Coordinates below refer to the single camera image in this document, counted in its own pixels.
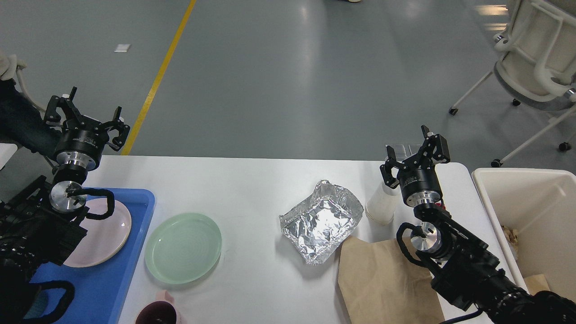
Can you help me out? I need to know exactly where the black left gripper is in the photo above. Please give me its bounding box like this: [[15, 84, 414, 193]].
[[43, 87, 131, 171]]

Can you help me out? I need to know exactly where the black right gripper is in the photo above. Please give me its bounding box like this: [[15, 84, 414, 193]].
[[380, 125, 451, 207]]

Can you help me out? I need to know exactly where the green plate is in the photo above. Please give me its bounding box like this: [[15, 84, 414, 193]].
[[144, 213, 223, 285]]

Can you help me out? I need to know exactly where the pink mug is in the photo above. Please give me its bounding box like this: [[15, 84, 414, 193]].
[[134, 290, 187, 324]]

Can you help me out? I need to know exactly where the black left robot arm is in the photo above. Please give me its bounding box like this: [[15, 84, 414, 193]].
[[1, 87, 131, 324]]

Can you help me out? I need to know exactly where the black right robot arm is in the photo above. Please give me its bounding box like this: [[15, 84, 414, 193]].
[[380, 125, 576, 324]]

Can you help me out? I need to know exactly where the white paper cup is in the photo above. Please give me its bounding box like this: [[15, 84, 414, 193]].
[[366, 182, 401, 225]]

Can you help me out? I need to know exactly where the seated person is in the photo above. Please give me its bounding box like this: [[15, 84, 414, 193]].
[[0, 53, 62, 158]]

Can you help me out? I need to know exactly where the crumpled aluminium foil tray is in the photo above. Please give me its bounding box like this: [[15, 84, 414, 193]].
[[279, 179, 364, 266]]

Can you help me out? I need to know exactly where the pink plate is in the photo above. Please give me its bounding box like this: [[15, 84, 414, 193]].
[[64, 200, 132, 268]]

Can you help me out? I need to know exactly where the brown paper bag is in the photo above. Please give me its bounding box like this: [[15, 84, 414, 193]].
[[337, 236, 444, 324]]

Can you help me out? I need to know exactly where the beige plastic bin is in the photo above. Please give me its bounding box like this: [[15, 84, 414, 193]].
[[472, 168, 576, 300]]

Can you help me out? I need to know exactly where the white office chair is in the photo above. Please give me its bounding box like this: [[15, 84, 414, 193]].
[[448, 0, 576, 168]]

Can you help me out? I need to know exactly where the blue plastic tray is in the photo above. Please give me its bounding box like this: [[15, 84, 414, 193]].
[[31, 188, 156, 324]]

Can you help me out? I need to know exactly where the brown paper in bin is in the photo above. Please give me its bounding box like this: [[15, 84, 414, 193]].
[[523, 274, 550, 296]]

